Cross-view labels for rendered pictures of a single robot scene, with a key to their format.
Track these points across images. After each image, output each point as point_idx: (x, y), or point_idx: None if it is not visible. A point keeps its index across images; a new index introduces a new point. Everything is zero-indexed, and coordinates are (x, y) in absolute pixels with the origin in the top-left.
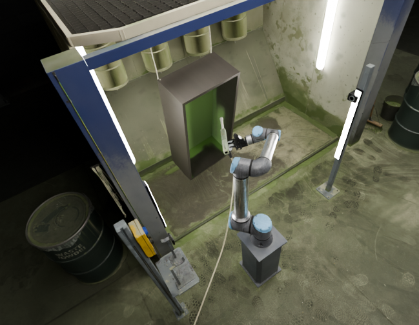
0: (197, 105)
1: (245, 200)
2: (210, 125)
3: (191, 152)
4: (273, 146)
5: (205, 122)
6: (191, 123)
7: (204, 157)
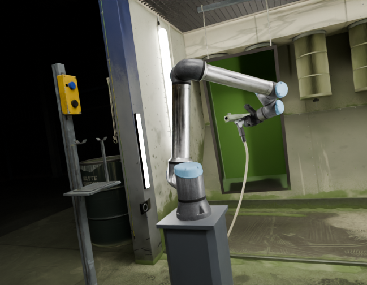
0: (256, 111)
1: (177, 122)
2: (282, 154)
3: (249, 178)
4: (241, 74)
5: (272, 145)
6: (250, 134)
7: (258, 184)
